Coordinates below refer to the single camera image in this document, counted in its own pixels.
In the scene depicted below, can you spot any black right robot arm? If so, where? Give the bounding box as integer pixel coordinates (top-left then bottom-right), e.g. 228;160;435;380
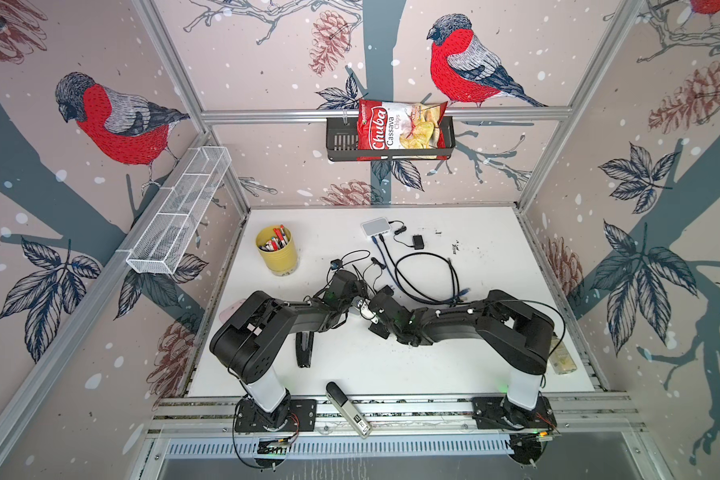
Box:
366;287;554;431

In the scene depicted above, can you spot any black grey remote device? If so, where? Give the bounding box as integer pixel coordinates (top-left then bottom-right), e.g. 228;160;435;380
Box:
326;381;372;439

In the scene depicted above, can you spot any red cassava chips bag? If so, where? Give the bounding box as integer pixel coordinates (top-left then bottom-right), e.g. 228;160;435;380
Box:
358;100;447;148

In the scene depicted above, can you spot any black wall basket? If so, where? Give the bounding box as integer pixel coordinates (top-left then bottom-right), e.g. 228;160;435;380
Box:
326;116;456;162

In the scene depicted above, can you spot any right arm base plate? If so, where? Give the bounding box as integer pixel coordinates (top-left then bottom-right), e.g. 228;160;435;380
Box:
471;394;557;431

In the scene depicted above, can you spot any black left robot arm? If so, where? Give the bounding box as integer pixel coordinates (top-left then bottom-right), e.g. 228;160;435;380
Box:
209;270;369;430

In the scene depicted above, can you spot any yellow cup with pens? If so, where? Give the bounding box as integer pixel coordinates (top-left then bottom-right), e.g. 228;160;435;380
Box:
255;225;299;276

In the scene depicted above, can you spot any white wire mesh shelf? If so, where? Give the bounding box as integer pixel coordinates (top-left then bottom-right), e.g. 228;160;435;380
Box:
126;146;231;275

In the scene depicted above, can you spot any blue ethernet cable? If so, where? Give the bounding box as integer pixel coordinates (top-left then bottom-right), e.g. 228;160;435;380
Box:
370;235;397;283

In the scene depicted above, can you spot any black stapler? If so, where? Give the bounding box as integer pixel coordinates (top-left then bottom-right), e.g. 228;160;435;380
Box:
295;332;314;368

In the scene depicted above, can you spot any white network switch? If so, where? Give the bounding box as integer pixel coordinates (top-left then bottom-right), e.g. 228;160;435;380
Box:
361;217;391;237

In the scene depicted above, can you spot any black ethernet cable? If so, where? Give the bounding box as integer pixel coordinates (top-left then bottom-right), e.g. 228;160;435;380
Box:
376;233;475;306

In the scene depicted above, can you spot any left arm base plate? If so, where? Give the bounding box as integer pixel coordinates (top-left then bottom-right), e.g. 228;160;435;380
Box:
233;396;317;433

